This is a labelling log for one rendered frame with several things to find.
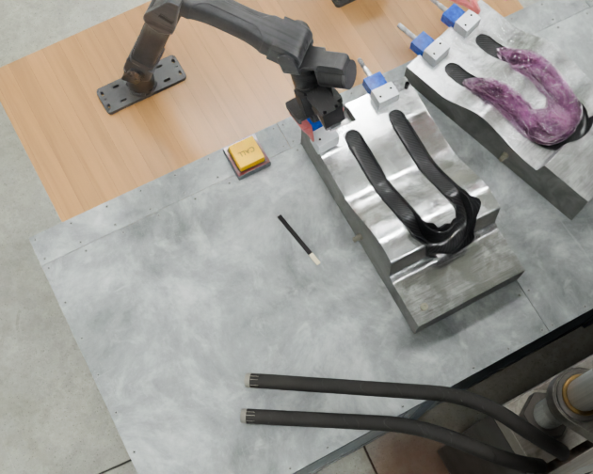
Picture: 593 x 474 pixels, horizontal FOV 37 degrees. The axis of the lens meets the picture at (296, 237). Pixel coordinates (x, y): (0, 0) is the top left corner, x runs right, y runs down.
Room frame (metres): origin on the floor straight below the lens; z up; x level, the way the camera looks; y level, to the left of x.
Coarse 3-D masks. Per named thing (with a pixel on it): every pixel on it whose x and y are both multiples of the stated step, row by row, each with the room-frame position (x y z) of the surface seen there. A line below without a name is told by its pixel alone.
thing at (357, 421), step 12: (252, 420) 0.27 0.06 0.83; (264, 420) 0.27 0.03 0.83; (276, 420) 0.27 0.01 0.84; (288, 420) 0.27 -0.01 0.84; (300, 420) 0.27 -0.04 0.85; (312, 420) 0.27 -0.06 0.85; (324, 420) 0.28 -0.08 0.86; (336, 420) 0.28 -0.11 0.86; (348, 420) 0.28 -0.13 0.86; (360, 420) 0.28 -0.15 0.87; (372, 420) 0.28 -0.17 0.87
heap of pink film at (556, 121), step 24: (504, 48) 1.15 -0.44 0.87; (528, 72) 1.06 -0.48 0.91; (552, 72) 1.06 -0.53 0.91; (480, 96) 1.00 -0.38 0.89; (504, 96) 0.99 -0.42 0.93; (552, 96) 1.01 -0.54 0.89; (576, 96) 1.03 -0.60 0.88; (528, 120) 0.94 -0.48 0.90; (552, 120) 0.95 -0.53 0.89; (576, 120) 0.96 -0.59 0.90; (552, 144) 0.91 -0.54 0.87
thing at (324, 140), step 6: (312, 126) 0.87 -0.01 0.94; (318, 126) 0.87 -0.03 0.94; (318, 132) 0.85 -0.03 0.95; (324, 132) 0.85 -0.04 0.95; (330, 132) 0.86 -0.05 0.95; (336, 132) 0.86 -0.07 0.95; (318, 138) 0.84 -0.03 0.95; (324, 138) 0.84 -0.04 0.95; (330, 138) 0.84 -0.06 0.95; (336, 138) 0.85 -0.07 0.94; (318, 144) 0.83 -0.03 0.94; (324, 144) 0.83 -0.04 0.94; (330, 144) 0.84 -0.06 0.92; (336, 144) 0.85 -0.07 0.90; (318, 150) 0.83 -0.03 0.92; (324, 150) 0.84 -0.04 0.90
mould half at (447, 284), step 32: (416, 96) 0.99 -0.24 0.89; (352, 128) 0.90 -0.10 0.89; (384, 128) 0.91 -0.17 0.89; (416, 128) 0.91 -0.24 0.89; (320, 160) 0.83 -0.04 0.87; (352, 160) 0.82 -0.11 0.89; (384, 160) 0.83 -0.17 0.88; (448, 160) 0.84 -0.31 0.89; (352, 192) 0.75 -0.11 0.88; (416, 192) 0.75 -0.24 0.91; (480, 192) 0.75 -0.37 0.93; (352, 224) 0.70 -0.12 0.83; (384, 224) 0.67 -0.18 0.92; (480, 224) 0.70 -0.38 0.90; (384, 256) 0.60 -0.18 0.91; (416, 256) 0.61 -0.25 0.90; (448, 256) 0.63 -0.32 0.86; (480, 256) 0.64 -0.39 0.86; (512, 256) 0.65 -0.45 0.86; (416, 288) 0.56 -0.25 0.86; (448, 288) 0.56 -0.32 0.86; (480, 288) 0.57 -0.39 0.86; (416, 320) 0.49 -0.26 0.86
